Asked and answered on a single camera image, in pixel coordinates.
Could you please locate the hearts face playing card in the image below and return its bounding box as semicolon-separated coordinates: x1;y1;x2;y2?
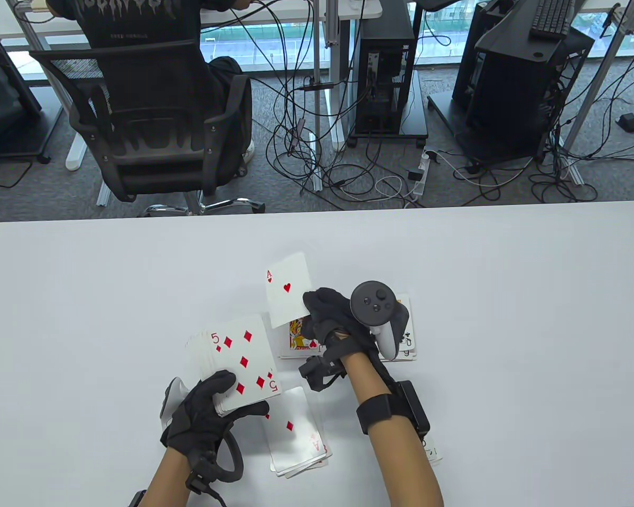
276;314;324;360

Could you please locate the white power strip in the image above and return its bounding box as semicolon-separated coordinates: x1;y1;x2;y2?
412;149;440;200

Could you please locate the single red heart playing card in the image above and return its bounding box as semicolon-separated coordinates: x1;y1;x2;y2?
264;252;315;329

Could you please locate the black computer tower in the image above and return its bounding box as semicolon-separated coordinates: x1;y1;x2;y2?
452;0;513;111
355;0;418;135

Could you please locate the large black computer case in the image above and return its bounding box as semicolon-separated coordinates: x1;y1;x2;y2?
464;24;596;162

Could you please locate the person's right forearm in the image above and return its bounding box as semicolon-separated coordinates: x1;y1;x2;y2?
341;351;445;507

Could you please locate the clubs face playing card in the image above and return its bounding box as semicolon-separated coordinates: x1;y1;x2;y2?
396;296;418;355

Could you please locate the person's left forearm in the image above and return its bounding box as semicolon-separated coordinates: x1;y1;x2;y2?
144;449;191;507

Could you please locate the person's left hand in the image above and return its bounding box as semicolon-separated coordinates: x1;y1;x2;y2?
161;370;271;468

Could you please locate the black equipment cart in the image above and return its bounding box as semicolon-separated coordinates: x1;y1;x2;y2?
0;31;53;165

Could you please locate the single red diamond playing card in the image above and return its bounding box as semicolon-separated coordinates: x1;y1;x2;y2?
264;387;332;473

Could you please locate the tangle of black cables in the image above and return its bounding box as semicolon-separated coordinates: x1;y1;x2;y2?
437;119;634;204
264;0;419;204

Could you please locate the aluminium frame leg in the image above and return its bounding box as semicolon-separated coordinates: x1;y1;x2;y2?
8;0;114;208
559;3;634;186

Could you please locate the white cable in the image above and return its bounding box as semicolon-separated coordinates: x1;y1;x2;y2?
374;175;419;202

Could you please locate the person's right hand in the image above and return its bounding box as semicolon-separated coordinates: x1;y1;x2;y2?
301;288;380;361

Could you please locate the black keyboard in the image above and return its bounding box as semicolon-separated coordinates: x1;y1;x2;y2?
529;0;588;41

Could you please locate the deck of playing cards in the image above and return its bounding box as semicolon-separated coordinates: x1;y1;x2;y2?
184;314;282;418

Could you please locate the black wheeled computer stand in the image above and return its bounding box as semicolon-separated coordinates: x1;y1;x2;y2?
348;69;430;148

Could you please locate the black wrist strap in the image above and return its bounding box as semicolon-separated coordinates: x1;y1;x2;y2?
357;395;395;435

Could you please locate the black mesh office chair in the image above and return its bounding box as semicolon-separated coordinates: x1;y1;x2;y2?
29;40;267;217

